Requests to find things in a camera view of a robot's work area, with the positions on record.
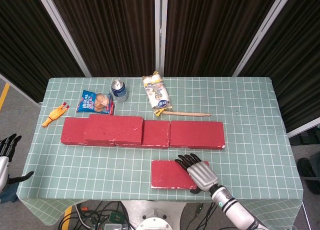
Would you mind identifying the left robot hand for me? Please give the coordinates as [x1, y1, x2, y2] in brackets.
[0, 133, 35, 192]

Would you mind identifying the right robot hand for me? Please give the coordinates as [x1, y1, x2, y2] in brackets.
[174, 153, 220, 194]

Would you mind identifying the red foam brick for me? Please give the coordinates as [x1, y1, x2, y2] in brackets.
[150, 159, 210, 190]
[113, 120, 171, 149]
[60, 117, 116, 147]
[169, 120, 226, 150]
[84, 114, 144, 145]

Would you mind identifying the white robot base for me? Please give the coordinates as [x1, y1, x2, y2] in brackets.
[119, 199, 187, 230]

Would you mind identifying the wooden stick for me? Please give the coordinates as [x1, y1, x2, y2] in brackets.
[162, 110, 212, 117]

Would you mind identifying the yellow rubber chicken toy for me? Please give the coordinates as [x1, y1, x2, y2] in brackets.
[41, 102, 70, 127]

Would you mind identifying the green circuit board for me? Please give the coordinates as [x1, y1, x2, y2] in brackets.
[108, 211, 124, 222]

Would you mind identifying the green checked tablecloth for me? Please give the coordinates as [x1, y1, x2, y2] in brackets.
[16, 76, 305, 227]

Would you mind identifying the blue snack bag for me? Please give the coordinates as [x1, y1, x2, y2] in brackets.
[75, 89, 116, 115]

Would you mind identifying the blue soda can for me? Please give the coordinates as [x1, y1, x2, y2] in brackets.
[110, 79, 129, 102]

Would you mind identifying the dark ribbed partition panel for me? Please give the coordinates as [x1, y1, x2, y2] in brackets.
[0, 0, 85, 103]
[238, 0, 320, 133]
[47, 0, 157, 78]
[163, 0, 282, 78]

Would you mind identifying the black cable bundle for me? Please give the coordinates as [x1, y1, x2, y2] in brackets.
[58, 201, 131, 230]

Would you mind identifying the white partition post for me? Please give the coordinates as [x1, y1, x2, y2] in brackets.
[34, 0, 92, 78]
[154, 0, 169, 78]
[232, 0, 301, 77]

